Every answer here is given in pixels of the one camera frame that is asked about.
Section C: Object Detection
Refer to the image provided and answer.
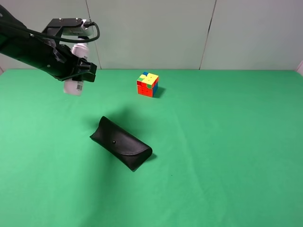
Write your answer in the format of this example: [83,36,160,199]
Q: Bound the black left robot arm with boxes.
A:
[0,7,100,82]

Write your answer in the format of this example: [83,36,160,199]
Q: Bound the black glasses case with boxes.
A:
[90,116,152,171]

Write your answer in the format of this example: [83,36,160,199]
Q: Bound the green table cloth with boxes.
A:
[0,70,303,227]

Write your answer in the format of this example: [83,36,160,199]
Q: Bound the colourful puzzle cube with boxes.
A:
[136,72,159,97]

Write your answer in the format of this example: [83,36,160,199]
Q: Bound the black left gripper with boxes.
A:
[42,18,98,82]

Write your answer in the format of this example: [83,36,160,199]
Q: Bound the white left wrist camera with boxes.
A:
[62,18,93,36]

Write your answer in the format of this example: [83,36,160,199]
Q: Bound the white bottle with brush cap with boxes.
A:
[62,42,90,97]

